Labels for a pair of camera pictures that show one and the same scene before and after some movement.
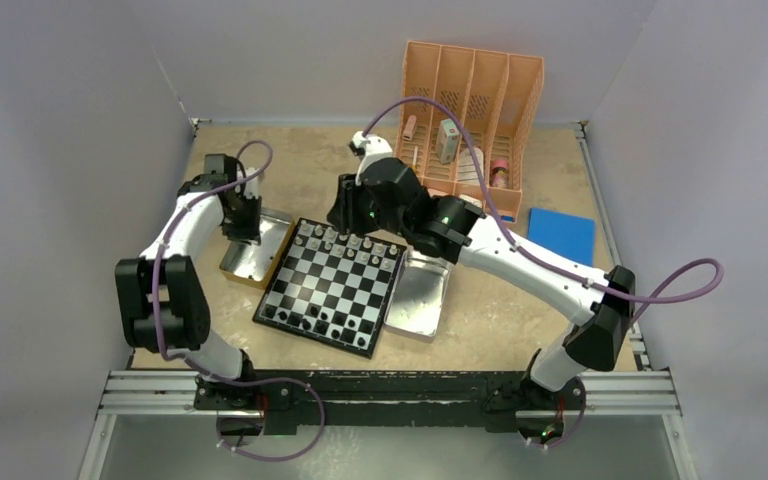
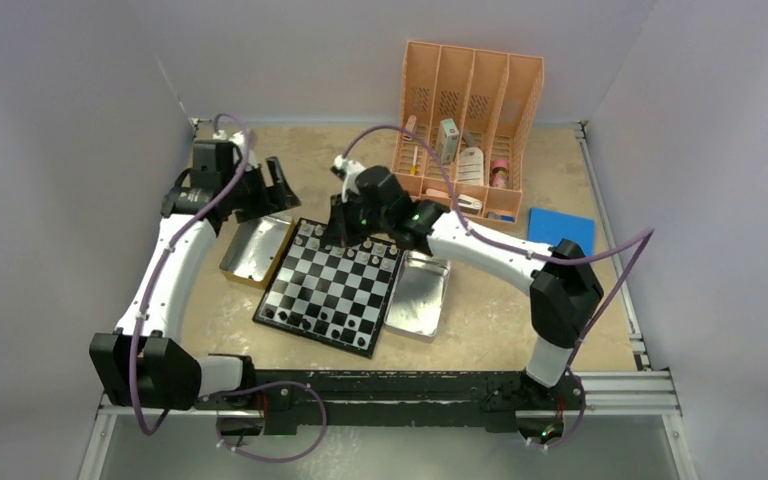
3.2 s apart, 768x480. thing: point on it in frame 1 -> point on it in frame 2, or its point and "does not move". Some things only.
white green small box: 447,141 does not move
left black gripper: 248,233 -> 271,198
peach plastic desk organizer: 499,97 does not move
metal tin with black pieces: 257,265 does not move
